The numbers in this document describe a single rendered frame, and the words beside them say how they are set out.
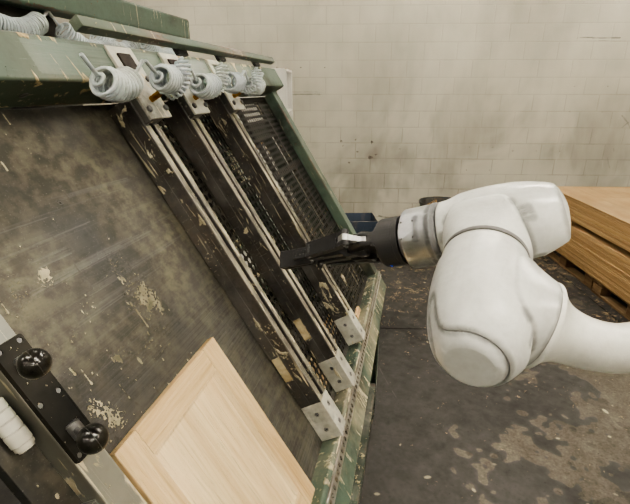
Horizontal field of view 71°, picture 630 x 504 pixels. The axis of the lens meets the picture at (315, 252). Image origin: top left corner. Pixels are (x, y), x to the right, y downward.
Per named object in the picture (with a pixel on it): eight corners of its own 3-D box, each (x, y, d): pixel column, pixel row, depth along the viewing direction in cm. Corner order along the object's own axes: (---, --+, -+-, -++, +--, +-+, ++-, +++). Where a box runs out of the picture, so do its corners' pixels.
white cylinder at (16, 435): (-27, 414, 59) (11, 459, 61) (-14, 407, 58) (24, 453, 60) (-7, 399, 62) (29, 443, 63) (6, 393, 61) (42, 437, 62)
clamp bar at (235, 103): (347, 348, 178) (402, 327, 170) (183, 76, 156) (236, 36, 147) (351, 336, 187) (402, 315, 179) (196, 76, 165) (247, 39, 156)
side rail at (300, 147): (358, 282, 249) (375, 274, 245) (254, 103, 228) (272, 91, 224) (359, 276, 256) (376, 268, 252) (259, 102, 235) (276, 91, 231)
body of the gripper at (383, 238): (417, 224, 71) (365, 233, 76) (394, 206, 64) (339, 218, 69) (419, 269, 69) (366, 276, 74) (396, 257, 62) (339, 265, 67)
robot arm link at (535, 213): (439, 182, 65) (422, 235, 55) (560, 153, 56) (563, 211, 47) (461, 240, 69) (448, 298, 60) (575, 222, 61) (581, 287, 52)
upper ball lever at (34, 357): (17, 383, 62) (30, 386, 52) (0, 362, 62) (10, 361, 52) (44, 365, 65) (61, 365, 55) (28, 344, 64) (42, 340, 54)
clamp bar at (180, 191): (320, 446, 129) (395, 423, 121) (74, 70, 107) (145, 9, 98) (327, 423, 139) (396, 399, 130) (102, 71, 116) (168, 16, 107)
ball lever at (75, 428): (69, 448, 65) (91, 464, 55) (53, 428, 64) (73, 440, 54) (93, 429, 67) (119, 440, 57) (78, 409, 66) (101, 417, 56)
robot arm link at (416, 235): (431, 192, 61) (391, 201, 64) (435, 256, 59) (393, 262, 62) (452, 213, 68) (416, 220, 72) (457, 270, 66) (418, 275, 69)
